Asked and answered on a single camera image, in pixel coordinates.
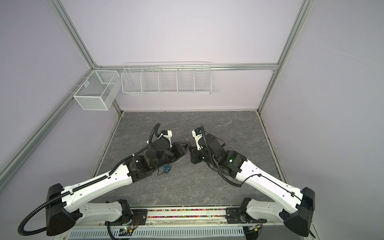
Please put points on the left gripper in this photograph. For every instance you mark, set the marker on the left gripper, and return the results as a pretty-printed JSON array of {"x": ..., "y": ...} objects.
[{"x": 179, "y": 148}]

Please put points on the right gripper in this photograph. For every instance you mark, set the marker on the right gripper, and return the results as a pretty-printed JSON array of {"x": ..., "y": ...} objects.
[{"x": 195, "y": 152}]

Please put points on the blue padlock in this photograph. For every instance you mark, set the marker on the blue padlock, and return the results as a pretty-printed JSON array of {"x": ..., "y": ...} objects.
[{"x": 167, "y": 168}]

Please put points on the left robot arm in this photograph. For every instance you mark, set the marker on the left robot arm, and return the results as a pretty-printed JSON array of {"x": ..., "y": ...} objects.
[{"x": 67, "y": 206}]

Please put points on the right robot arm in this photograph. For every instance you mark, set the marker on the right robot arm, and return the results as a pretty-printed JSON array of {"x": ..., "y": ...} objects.
[{"x": 295, "y": 206}]

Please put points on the white mesh box basket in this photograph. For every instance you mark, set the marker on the white mesh box basket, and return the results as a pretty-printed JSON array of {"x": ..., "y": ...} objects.
[{"x": 99, "y": 90}]

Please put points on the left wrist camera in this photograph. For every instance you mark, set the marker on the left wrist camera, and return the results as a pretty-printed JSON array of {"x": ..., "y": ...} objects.
[{"x": 166, "y": 135}]

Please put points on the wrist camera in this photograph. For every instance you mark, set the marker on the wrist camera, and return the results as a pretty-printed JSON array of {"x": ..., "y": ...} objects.
[
  {"x": 166, "y": 135},
  {"x": 198, "y": 136}
]

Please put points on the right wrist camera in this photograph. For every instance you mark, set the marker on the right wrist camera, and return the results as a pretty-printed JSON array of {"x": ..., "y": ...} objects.
[{"x": 198, "y": 136}]

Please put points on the aluminium front rail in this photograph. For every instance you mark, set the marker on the aluminium front rail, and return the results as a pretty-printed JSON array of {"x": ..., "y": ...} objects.
[{"x": 204, "y": 216}]

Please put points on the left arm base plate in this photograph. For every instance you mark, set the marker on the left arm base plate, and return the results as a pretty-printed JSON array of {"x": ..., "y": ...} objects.
[{"x": 137, "y": 218}]

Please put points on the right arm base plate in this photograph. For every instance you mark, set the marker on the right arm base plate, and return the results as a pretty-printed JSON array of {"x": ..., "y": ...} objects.
[{"x": 236, "y": 216}]

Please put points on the white wire basket long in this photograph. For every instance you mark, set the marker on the white wire basket long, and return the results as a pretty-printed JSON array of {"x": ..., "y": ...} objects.
[{"x": 167, "y": 78}]

